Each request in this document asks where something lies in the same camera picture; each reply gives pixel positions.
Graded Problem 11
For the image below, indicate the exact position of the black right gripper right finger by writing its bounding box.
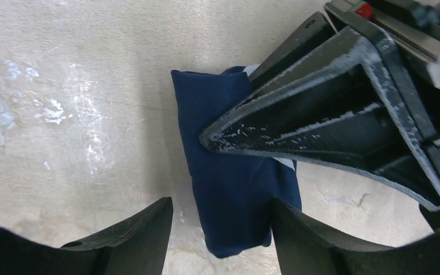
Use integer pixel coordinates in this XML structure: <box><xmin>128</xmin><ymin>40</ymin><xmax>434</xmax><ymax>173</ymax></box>
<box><xmin>271</xmin><ymin>199</ymin><xmax>440</xmax><ymax>274</ymax></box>

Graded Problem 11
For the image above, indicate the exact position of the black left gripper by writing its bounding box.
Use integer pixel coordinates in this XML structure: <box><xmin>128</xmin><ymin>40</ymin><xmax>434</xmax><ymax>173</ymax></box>
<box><xmin>325</xmin><ymin>1</ymin><xmax>440</xmax><ymax>229</ymax></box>

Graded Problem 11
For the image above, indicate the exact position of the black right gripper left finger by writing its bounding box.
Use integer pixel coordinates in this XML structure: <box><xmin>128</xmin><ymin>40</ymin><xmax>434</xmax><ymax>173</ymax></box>
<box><xmin>0</xmin><ymin>197</ymin><xmax>173</xmax><ymax>274</ymax></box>

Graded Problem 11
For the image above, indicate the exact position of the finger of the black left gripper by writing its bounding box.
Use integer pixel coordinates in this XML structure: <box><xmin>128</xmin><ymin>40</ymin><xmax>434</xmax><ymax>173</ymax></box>
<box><xmin>199</xmin><ymin>27</ymin><xmax>440</xmax><ymax>211</ymax></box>
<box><xmin>249</xmin><ymin>11</ymin><xmax>336</xmax><ymax>91</ymax></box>

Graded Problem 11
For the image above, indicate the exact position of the navy blue underwear white trim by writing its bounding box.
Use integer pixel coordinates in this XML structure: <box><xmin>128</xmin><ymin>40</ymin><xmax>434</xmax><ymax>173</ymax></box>
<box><xmin>171</xmin><ymin>66</ymin><xmax>301</xmax><ymax>258</ymax></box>

